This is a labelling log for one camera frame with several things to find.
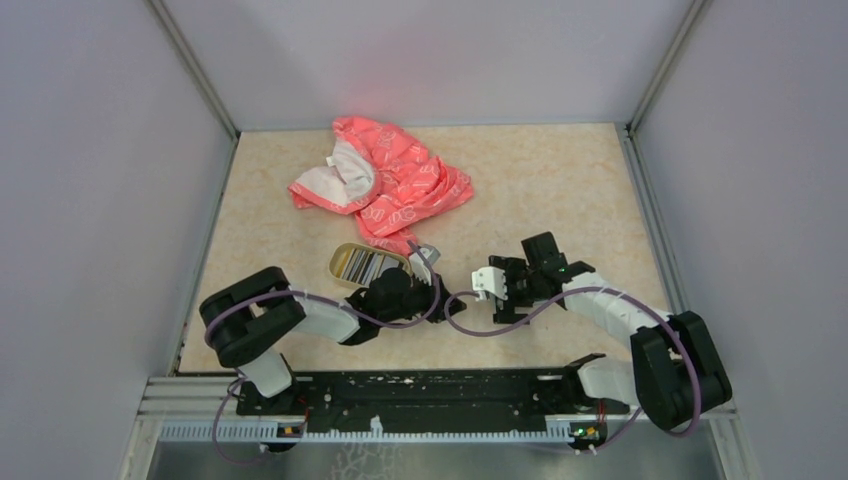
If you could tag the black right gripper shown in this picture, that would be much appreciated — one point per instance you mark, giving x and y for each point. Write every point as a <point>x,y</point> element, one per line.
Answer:
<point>505,312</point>

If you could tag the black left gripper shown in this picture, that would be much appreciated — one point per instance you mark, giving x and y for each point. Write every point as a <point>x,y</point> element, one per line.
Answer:
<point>438,314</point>

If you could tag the gold card tin box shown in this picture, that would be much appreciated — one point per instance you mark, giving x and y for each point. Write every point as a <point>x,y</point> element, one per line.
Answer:
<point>344,248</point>

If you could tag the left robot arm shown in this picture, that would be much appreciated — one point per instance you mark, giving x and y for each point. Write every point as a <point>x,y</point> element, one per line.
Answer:
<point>244,322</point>

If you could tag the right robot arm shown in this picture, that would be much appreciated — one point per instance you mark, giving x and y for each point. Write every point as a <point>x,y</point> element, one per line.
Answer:
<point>675,372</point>

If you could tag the cards in tin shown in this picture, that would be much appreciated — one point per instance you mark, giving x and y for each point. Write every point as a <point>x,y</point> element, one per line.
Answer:
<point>360,266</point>

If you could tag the pink patterned cloth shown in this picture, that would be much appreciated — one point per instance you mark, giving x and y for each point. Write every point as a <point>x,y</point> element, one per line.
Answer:
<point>385,178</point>

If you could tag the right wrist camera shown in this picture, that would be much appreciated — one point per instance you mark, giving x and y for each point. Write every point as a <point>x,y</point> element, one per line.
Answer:
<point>489,283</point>

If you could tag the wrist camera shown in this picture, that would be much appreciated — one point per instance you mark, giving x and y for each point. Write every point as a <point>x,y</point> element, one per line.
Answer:
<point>421,261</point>
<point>489,283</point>

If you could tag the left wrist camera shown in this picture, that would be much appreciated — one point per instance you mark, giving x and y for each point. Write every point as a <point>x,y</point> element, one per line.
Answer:
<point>421,261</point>

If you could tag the white slotted cable duct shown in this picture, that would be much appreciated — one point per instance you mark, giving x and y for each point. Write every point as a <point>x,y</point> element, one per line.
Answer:
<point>272,432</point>

